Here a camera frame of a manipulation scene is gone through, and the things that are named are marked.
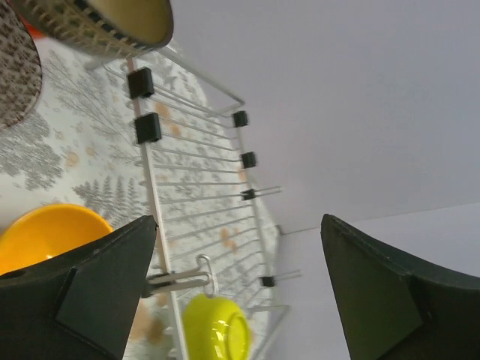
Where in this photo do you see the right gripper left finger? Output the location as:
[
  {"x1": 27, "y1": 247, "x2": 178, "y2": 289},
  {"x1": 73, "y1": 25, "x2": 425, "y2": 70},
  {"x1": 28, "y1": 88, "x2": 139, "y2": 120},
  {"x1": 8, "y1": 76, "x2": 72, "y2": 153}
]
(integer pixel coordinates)
[{"x1": 1, "y1": 216, "x2": 157, "y2": 359}]

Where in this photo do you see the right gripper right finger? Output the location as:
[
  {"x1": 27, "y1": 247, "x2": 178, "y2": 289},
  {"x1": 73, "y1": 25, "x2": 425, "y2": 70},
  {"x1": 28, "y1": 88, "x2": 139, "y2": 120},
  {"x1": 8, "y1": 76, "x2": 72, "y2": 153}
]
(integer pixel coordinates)
[{"x1": 320, "y1": 214, "x2": 479, "y2": 359}]

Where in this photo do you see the yellow-orange bowl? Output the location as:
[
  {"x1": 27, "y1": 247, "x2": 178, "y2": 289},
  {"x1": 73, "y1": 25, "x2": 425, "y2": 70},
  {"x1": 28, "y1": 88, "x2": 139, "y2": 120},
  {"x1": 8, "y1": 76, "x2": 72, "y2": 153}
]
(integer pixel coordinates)
[{"x1": 1, "y1": 203, "x2": 113, "y2": 275}]

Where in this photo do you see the lime green bowl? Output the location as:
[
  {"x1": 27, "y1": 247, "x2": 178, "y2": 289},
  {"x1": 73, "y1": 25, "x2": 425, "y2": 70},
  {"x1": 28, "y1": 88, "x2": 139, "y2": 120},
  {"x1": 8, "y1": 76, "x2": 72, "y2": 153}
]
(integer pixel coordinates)
[{"x1": 182, "y1": 294, "x2": 252, "y2": 360}]

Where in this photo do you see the white patterned bowl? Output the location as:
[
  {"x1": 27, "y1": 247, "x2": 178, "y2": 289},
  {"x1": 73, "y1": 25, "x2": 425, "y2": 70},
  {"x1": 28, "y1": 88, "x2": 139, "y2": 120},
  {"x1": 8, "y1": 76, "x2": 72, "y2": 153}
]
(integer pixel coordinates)
[{"x1": 1, "y1": 1, "x2": 43, "y2": 130}]

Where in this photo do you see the black bowl with gold rim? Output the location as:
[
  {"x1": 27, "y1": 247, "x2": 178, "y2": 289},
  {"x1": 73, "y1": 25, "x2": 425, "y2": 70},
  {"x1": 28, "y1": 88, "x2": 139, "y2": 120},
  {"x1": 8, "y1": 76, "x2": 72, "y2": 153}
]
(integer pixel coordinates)
[{"x1": 10, "y1": 0, "x2": 174, "y2": 59}]

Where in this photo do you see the metal wire dish rack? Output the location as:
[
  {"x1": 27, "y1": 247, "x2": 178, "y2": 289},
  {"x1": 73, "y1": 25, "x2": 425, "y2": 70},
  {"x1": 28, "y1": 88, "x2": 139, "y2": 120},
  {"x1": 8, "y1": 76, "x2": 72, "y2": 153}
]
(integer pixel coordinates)
[{"x1": 86, "y1": 48, "x2": 300, "y2": 359}]

